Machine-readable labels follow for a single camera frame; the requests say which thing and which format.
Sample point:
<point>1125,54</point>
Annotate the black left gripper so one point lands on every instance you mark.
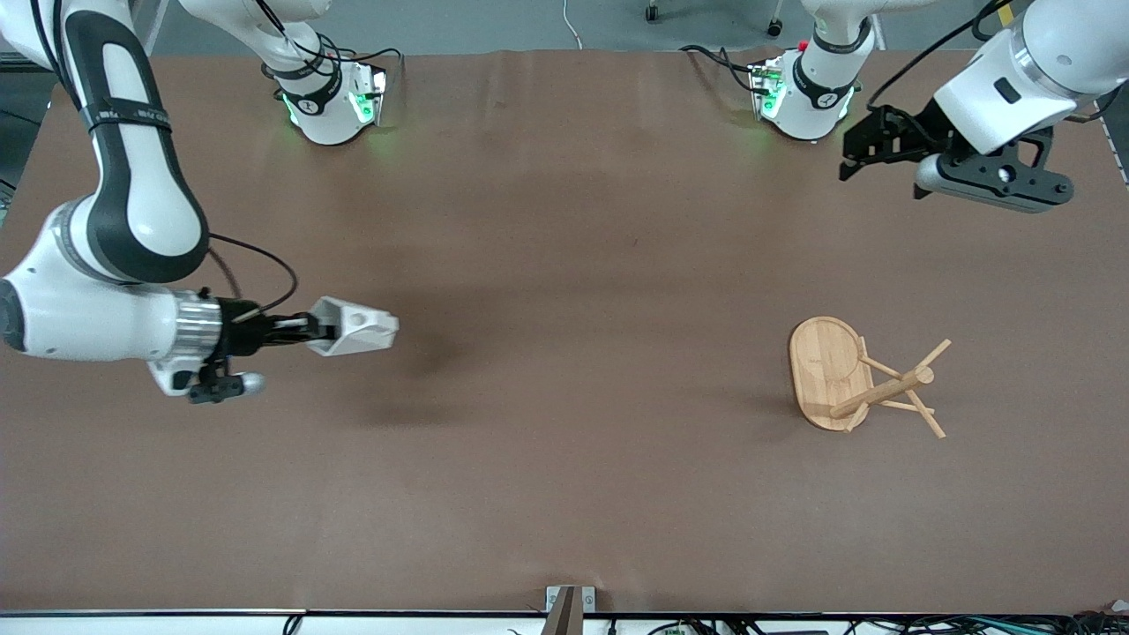
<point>910,129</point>

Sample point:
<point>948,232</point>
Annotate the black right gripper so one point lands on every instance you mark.
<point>240,333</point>

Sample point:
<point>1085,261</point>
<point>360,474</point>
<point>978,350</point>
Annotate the white angular cup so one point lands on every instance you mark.
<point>362,328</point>

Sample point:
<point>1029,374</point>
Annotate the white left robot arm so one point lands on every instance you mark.
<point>1014,97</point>

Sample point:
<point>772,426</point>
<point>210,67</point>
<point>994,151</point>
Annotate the wooden cup rack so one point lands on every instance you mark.
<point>820,370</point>

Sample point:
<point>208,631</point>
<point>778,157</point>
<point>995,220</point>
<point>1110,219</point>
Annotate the aluminium frame profile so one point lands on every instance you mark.
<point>152,22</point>

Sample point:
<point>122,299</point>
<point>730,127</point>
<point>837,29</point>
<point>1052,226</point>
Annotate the metal bracket with brown bar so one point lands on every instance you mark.
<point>564,613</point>

